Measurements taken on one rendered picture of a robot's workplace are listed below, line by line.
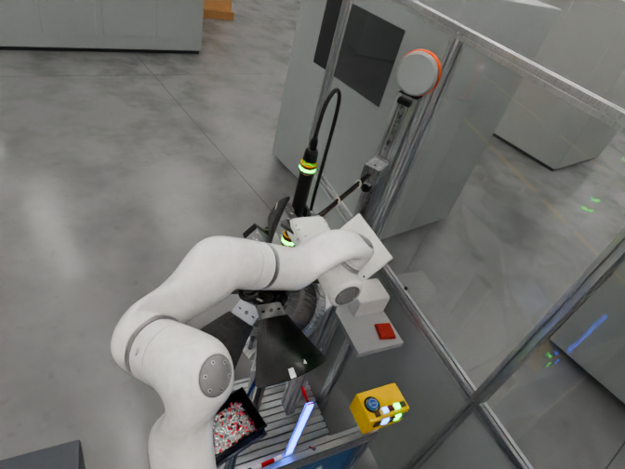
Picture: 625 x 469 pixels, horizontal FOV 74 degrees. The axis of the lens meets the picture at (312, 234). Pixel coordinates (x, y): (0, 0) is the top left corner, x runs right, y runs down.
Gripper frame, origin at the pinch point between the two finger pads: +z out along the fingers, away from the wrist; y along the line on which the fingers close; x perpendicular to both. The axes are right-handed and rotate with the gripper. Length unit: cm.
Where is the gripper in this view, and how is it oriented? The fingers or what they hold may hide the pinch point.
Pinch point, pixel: (297, 210)
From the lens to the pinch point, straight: 114.6
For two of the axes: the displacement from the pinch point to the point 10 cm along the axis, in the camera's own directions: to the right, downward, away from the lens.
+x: 2.2, -7.5, -6.2
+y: 9.0, -0.9, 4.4
